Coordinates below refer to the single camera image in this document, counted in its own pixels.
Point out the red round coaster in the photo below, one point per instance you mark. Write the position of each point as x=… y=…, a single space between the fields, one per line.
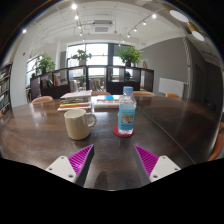
x=116 y=132

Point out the tall bookshelf at left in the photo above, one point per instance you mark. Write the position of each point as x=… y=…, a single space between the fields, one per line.
x=5 y=102

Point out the orange chair far right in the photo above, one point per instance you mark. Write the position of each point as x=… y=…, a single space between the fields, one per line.
x=172 y=95

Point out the left potted plant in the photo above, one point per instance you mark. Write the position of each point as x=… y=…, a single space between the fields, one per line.
x=44 y=64

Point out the clear water bottle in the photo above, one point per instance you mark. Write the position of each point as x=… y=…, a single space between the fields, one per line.
x=126 y=115

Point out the cream ceramic mug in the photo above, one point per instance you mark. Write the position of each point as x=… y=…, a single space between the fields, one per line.
x=78 y=123

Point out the middle potted plant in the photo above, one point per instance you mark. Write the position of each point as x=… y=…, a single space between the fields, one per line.
x=82 y=57

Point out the orange chair behind books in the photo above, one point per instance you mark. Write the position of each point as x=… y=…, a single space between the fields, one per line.
x=143 y=93

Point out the potted plant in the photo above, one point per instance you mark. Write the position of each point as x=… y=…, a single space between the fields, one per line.
x=44 y=64
x=130 y=56
x=82 y=57

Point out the low dark shelf divider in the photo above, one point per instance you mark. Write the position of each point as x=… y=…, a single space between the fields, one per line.
x=101 y=78

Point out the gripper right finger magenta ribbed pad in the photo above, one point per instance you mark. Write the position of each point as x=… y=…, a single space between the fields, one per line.
x=152 y=167

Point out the orange chair far left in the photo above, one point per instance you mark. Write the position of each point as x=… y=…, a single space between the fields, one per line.
x=42 y=99

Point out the stack of books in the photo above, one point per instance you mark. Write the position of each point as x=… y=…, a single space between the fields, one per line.
x=75 y=100

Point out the ceiling air conditioner unit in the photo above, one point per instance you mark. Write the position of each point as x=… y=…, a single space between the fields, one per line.
x=102 y=26

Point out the right potted plant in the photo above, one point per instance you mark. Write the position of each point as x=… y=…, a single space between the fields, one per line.
x=130 y=56

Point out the orange chair right edge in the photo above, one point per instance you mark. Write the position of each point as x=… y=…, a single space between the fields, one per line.
x=218 y=144

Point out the white radiator panel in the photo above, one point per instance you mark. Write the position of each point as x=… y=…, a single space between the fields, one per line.
x=171 y=86

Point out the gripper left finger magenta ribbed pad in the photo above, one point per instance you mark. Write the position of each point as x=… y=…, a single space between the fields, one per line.
x=75 y=167

